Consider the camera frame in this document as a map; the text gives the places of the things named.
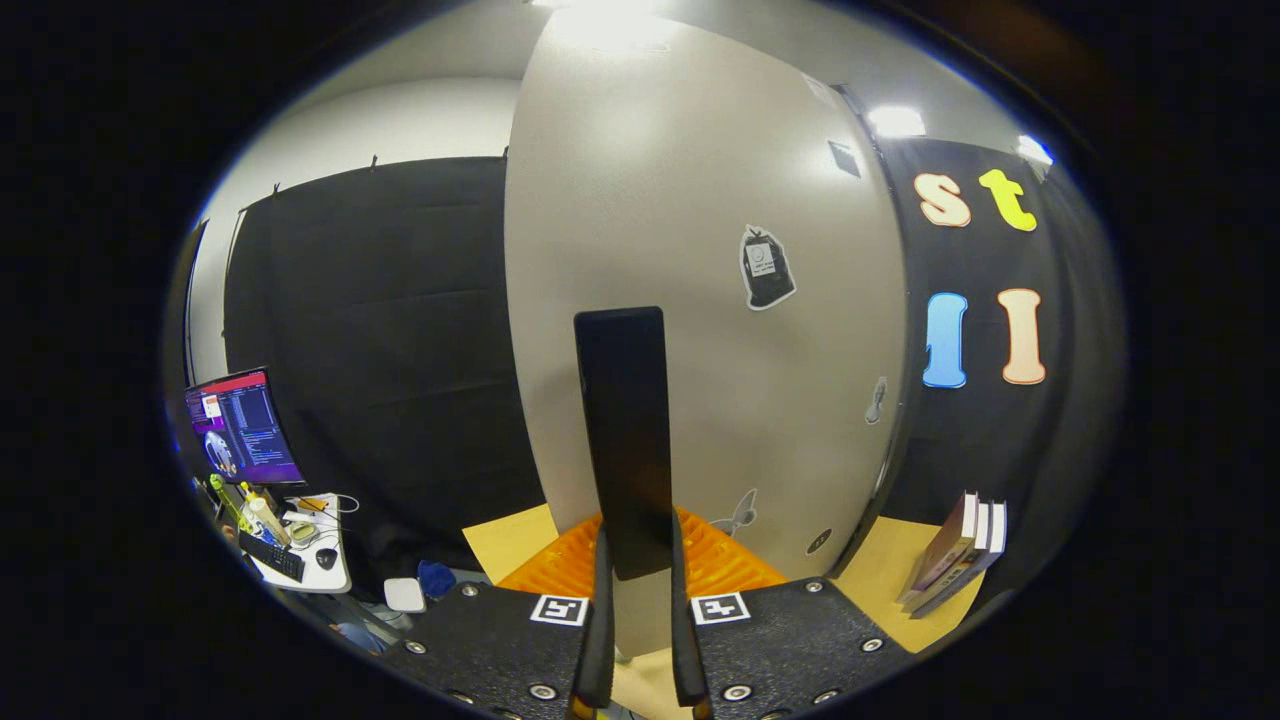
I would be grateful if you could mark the computer monitor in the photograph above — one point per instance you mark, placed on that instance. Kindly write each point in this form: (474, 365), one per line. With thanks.
(245, 425)

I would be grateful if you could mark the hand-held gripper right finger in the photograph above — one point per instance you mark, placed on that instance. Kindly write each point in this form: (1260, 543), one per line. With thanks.
(790, 640)

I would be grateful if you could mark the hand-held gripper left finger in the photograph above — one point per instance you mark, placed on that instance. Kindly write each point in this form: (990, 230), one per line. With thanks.
(480, 640)

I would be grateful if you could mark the black computer mouse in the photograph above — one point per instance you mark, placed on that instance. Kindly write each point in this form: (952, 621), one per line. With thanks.
(326, 558)

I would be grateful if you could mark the white box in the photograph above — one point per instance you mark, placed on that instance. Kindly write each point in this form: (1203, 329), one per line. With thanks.
(404, 595)

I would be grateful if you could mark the pale plastic bottle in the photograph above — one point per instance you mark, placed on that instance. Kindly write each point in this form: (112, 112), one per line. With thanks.
(268, 520)

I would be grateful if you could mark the grey cover book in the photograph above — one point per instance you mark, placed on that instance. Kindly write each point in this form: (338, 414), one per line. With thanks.
(978, 560)

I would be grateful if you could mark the black keyboard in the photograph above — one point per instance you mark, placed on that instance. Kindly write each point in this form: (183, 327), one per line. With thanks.
(272, 558)

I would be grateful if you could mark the small ceiling light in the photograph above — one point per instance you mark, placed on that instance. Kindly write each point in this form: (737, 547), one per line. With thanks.
(895, 120)

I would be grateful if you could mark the white desk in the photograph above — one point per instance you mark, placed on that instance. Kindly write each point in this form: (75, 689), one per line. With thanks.
(328, 575)

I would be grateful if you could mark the narrow ceiling light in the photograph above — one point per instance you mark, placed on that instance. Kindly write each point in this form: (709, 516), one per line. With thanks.
(1035, 150)

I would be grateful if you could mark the beige cabinet door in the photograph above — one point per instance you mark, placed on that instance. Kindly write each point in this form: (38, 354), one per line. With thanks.
(700, 400)

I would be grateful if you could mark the blue cloth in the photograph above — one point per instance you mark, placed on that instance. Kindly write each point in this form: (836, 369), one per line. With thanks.
(437, 579)

